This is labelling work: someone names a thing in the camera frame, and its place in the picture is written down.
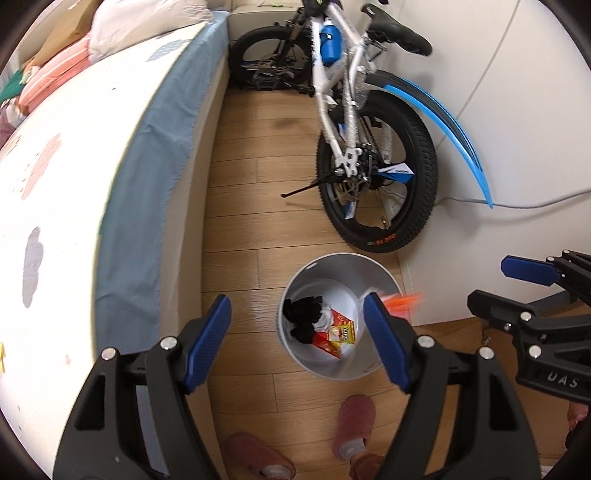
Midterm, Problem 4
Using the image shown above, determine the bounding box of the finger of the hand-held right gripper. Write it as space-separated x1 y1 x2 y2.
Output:
467 290 542 341
501 249 591 301

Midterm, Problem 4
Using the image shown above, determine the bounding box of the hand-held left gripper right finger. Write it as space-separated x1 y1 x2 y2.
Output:
362 292 541 480

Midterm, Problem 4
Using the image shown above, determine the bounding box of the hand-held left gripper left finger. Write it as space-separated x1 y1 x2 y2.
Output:
54 293 232 480

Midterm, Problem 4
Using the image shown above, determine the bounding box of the orange plastic bag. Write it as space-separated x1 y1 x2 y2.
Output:
365 288 426 319

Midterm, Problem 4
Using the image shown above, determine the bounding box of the yellow snack packet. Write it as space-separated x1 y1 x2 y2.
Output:
312 311 357 360

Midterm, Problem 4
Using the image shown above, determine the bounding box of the black cloth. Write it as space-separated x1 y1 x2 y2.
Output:
283 298 326 344

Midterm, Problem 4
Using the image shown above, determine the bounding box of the grey trash bin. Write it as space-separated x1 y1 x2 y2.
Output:
276 253 407 380

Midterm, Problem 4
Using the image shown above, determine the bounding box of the person's right hand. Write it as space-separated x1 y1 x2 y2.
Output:
567 401 591 435

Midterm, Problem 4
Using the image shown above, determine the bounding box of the pink fuzzy slipper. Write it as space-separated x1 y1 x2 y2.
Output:
333 394 377 462
225 432 296 480

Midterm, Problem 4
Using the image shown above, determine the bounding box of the person's leg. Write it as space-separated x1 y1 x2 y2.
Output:
348 452 386 480

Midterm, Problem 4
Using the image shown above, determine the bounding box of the blue bed sheet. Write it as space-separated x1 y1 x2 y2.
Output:
95 9 232 342

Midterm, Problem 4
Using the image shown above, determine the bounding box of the bed with patterned mat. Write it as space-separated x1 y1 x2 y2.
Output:
0 23 206 439

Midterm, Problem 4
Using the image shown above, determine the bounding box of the white blue bicycle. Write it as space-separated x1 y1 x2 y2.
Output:
229 0 494 254

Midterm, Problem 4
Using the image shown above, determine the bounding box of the striped patterned quilt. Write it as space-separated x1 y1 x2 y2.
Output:
0 99 26 148

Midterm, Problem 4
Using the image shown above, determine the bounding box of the blue water bottle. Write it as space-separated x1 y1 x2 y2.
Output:
320 16 345 65

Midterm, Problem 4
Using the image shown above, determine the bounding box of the pink striped pillow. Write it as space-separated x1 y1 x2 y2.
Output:
18 39 93 114

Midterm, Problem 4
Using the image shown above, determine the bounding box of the green folded blanket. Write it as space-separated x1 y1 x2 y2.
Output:
0 69 24 104

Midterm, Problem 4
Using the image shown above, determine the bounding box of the white lavender pillow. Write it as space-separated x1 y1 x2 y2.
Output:
88 0 215 61

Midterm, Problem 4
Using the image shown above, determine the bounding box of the beige nightstand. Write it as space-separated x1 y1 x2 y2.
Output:
228 0 305 51

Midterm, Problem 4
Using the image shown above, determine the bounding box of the brown cushion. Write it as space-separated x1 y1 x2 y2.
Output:
32 0 112 65

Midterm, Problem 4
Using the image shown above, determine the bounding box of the grey wall cable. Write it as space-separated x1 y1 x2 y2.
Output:
434 18 591 210

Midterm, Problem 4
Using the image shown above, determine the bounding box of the beige upholstered bed frame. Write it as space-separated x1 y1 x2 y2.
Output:
157 46 232 333

